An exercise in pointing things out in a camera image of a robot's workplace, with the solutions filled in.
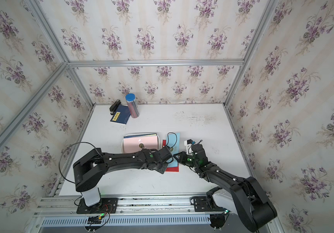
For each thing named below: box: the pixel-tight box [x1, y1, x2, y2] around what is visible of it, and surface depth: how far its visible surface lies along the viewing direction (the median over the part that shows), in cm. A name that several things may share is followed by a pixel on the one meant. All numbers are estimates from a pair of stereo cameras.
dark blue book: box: [109, 104, 132, 126], surface depth 113 cm
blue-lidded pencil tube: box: [125, 93, 140, 119], surface depth 103 cm
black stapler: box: [109, 99, 122, 116], surface depth 117 cm
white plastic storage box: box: [121, 132, 160, 154], surface depth 94 cm
